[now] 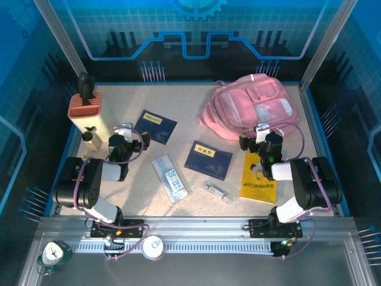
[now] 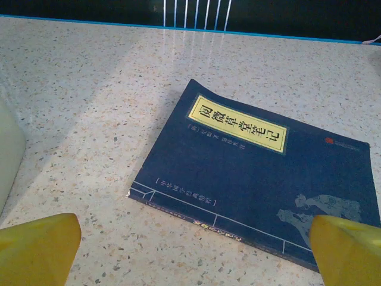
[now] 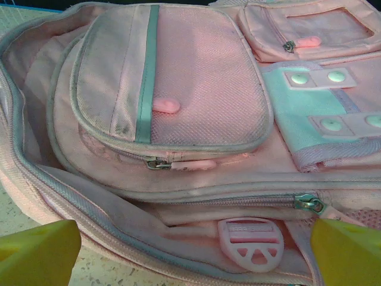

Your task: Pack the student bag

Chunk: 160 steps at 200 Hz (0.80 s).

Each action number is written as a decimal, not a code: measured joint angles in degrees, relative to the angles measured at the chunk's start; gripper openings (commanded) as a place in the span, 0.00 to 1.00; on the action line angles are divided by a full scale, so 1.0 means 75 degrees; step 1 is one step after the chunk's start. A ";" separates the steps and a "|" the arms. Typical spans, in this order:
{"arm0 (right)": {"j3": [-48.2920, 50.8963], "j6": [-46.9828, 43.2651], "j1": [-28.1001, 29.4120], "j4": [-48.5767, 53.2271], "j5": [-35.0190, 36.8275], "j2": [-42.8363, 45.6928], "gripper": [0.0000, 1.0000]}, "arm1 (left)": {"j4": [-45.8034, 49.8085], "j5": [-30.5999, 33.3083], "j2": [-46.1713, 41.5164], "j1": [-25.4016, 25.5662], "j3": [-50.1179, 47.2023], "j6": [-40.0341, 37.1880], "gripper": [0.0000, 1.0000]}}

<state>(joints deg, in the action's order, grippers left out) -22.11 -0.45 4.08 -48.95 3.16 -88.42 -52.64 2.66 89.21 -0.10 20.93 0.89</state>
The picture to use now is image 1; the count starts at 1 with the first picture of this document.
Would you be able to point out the dark blue notebook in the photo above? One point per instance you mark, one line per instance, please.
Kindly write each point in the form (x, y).
(208, 161)
(154, 125)

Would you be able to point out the pink student backpack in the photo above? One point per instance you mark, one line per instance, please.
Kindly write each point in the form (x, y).
(238, 104)

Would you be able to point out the yellow picture book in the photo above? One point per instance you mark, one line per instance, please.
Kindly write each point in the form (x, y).
(259, 190)

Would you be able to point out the clear pen pack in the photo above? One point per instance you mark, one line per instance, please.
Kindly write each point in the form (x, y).
(171, 178)

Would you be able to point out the small clear plastic packet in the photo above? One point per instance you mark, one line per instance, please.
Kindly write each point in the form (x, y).
(218, 192)

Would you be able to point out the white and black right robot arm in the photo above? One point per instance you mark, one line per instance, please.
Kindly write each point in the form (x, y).
(281, 171)

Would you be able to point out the small bottle with black cap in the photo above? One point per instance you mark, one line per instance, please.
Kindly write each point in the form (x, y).
(90, 141)

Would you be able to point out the cream knife block orange top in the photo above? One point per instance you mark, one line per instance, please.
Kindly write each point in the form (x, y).
(86, 110)

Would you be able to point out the aluminium front beam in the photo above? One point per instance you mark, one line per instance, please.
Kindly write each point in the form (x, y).
(193, 228)

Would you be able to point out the silver tin can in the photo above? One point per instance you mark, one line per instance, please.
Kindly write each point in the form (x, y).
(151, 247)

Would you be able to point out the green alarm clock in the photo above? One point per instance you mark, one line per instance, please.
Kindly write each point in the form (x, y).
(53, 253)

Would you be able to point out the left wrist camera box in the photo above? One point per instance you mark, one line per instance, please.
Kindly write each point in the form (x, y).
(127, 134)

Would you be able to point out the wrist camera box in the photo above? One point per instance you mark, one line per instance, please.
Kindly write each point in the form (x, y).
(262, 134)
(127, 134)

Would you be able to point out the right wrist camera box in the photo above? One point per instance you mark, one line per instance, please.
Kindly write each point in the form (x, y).
(262, 134)

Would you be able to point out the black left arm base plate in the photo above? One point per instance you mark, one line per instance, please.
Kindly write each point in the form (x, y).
(134, 226)

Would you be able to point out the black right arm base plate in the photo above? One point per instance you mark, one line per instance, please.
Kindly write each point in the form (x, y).
(256, 228)

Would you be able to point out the aluminium frame post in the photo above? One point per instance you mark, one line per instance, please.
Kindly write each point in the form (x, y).
(56, 35)
(330, 35)

